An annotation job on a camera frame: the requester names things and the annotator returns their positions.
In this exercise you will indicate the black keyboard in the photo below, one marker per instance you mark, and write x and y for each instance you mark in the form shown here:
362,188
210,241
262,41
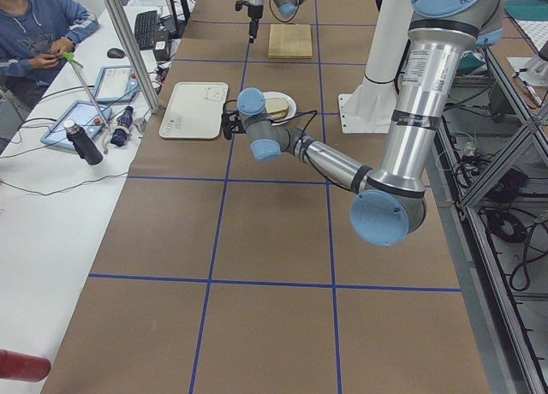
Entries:
145,26

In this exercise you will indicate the person in blue hoodie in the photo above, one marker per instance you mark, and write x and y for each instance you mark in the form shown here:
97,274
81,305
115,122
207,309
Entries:
28,29

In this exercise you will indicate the near blue teach pendant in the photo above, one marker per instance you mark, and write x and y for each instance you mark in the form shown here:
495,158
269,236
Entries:
82,113

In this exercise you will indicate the white round plate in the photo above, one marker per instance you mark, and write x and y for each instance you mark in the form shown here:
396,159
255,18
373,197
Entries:
292,104

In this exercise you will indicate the aluminium frame post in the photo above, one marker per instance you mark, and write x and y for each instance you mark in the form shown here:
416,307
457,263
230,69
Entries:
126,36

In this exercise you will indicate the green-handled reacher grabber stick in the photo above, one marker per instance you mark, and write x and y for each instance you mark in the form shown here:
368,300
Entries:
77,68

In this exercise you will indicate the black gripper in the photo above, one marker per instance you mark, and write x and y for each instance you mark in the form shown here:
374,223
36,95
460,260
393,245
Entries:
254,13

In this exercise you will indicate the cream bear serving tray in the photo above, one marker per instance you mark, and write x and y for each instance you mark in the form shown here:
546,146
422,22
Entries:
194,111

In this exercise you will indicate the red cylinder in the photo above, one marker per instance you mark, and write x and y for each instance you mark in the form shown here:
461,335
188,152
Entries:
23,367

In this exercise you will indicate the person's hand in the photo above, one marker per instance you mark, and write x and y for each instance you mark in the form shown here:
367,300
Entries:
60,47

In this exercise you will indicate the far blue teach pendant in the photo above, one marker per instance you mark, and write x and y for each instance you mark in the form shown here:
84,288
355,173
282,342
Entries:
115,84

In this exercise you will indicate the blue teach pendant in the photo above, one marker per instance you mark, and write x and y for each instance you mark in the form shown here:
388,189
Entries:
115,84
82,113

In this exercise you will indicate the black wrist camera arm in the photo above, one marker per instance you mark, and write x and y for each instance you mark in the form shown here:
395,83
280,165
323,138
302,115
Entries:
240,4
231,124

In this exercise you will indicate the folded navy umbrella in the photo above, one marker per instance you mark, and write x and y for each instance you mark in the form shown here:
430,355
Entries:
123,124

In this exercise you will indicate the black water bottle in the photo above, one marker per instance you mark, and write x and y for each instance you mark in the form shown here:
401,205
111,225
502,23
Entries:
82,142

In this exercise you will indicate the wooden cutting board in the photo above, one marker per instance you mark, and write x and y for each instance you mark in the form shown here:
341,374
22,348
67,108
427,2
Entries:
290,41

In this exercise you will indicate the black box on desk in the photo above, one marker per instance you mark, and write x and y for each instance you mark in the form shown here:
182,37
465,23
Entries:
161,48

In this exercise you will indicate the black computer mouse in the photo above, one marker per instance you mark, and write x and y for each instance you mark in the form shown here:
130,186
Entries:
115,53

